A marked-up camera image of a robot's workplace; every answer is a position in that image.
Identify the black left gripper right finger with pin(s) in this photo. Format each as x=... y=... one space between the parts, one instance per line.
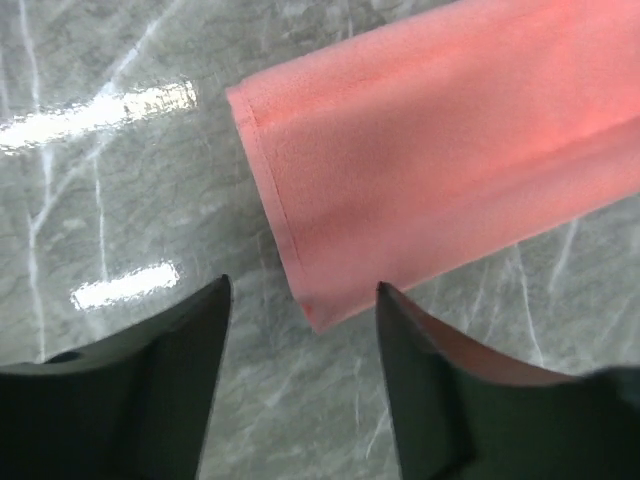
x=462 y=410

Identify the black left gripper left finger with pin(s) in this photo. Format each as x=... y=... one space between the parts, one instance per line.
x=134 y=405

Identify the pink panda towel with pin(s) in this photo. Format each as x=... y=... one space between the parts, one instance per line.
x=408 y=151

